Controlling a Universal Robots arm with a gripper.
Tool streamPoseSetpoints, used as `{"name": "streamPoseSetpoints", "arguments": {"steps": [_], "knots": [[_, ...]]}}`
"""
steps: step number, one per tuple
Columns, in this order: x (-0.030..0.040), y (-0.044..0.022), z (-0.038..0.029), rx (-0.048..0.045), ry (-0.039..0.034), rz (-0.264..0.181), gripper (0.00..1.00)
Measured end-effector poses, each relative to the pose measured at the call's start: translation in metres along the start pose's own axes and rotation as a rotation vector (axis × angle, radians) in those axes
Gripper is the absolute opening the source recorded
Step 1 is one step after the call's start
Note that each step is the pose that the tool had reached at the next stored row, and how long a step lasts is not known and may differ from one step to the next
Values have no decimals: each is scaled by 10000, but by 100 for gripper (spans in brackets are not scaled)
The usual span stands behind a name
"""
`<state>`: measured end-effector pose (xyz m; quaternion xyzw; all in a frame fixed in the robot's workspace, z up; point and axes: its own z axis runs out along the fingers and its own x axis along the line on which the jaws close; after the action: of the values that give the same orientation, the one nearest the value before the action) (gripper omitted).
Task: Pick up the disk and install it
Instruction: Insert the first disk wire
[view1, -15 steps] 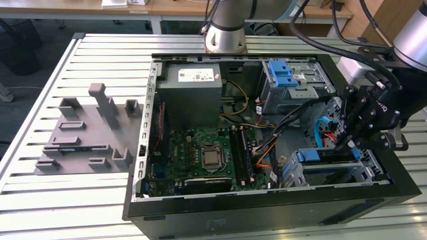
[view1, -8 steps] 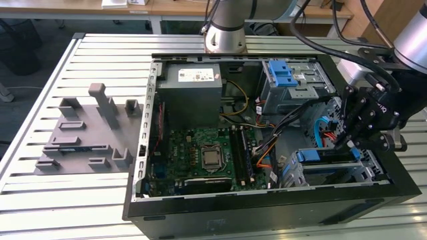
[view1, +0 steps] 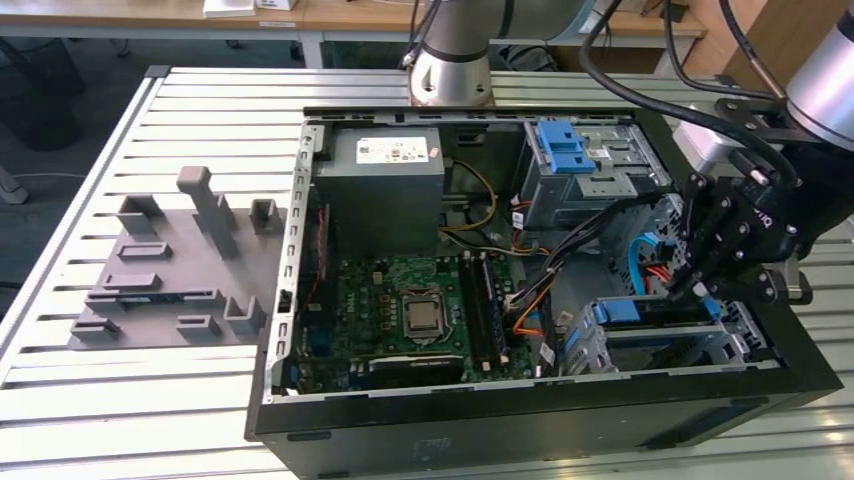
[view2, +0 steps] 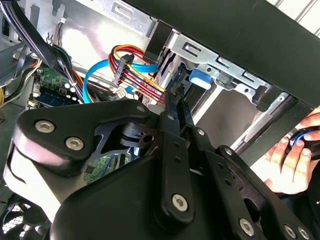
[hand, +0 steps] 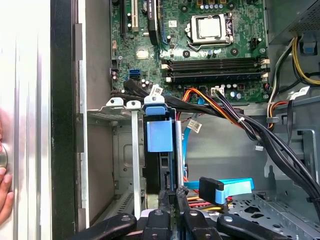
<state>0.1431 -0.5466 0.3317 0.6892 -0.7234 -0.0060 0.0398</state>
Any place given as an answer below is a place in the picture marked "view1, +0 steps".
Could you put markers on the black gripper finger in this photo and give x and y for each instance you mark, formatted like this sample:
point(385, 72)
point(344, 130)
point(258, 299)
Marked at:
point(713, 225)
point(760, 287)

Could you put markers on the hard disk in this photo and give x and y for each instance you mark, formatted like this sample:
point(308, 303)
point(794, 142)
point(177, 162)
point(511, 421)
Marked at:
point(616, 310)

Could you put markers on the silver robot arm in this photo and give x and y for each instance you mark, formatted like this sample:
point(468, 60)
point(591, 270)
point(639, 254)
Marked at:
point(453, 75)

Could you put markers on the silver disk bay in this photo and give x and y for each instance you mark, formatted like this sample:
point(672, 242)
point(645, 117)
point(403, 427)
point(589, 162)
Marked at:
point(667, 345)

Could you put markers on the silver optical drive cage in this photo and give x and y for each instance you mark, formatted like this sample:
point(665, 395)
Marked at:
point(600, 200)

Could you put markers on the blue plastic drive latch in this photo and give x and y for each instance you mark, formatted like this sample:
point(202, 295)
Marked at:
point(563, 150)

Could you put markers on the RAM slot with white clips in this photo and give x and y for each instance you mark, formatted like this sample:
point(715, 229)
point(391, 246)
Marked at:
point(480, 310)
point(499, 310)

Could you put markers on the RAM slot with black clips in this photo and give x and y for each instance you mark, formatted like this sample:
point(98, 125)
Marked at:
point(472, 310)
point(489, 310)

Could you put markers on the wooden cabinet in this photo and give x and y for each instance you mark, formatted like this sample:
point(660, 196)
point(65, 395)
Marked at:
point(794, 20)

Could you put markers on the black bag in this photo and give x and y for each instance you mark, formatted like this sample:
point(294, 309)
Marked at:
point(527, 59)

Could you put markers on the silver CPU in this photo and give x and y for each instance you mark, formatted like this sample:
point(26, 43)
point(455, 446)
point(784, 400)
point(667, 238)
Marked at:
point(421, 315)

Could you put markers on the grey power supply unit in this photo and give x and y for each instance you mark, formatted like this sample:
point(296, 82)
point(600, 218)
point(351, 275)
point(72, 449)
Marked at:
point(380, 210)

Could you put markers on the black graphics card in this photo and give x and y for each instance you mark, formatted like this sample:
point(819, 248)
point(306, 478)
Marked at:
point(413, 367)

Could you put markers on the black PC case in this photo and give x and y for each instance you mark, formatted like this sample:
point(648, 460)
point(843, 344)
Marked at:
point(467, 440)

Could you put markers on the green motherboard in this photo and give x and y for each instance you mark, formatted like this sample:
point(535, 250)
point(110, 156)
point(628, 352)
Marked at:
point(360, 320)

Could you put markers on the black case fan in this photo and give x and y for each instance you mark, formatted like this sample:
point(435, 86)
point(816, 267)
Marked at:
point(312, 270)

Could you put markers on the small white box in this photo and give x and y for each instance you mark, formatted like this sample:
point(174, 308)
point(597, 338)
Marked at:
point(276, 4)

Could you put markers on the grey parts rack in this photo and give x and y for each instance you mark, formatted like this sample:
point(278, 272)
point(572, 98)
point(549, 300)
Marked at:
point(186, 280)

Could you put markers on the RAM stick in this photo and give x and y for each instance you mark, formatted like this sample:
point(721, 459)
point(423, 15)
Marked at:
point(149, 299)

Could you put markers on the wooden desk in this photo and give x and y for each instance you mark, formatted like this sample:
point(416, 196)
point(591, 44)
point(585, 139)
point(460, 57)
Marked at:
point(133, 20)

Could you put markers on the black mesh bin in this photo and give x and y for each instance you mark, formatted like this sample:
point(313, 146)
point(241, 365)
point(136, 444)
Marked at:
point(33, 100)

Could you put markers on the grey floor foot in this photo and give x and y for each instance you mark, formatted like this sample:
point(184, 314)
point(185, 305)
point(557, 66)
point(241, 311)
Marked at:
point(12, 192)

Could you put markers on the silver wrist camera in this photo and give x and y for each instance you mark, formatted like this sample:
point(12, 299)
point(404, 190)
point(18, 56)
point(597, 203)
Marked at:
point(700, 142)

